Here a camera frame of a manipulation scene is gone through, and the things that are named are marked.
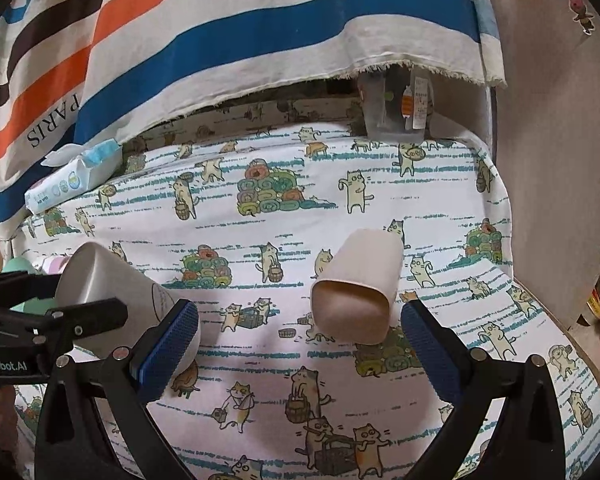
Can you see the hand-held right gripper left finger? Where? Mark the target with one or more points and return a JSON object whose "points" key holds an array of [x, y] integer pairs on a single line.
{"points": [[172, 350]]}

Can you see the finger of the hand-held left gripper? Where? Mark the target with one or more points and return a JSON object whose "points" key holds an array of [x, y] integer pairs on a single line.
{"points": [[92, 317], [22, 287]]}

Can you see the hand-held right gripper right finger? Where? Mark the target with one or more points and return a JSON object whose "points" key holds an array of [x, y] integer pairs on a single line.
{"points": [[430, 355]]}

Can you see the white cup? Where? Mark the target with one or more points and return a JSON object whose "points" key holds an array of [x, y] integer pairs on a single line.
{"points": [[102, 275]]}

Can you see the beige cup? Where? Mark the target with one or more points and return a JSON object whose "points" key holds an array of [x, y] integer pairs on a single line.
{"points": [[357, 285]]}

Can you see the mint green object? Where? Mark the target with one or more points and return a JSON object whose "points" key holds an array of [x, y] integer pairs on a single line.
{"points": [[20, 265]]}

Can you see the pink white object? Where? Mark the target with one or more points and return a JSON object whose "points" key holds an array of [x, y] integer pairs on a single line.
{"points": [[54, 262]]}

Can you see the wet wipes pack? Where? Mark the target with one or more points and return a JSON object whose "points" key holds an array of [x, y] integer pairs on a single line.
{"points": [[75, 175]]}

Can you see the cat printed blanket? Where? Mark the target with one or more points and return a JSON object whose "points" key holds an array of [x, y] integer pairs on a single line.
{"points": [[290, 200]]}

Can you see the grey wooden board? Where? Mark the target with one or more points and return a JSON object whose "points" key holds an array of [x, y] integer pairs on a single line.
{"points": [[550, 160]]}

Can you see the clear plastic container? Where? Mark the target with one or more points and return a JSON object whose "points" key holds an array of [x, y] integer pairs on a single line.
{"points": [[392, 105]]}

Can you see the striped cloth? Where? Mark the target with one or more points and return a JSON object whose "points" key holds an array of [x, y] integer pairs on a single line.
{"points": [[205, 35]]}

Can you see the cartoon sticker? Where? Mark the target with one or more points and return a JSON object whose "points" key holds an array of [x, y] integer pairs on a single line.
{"points": [[581, 12]]}

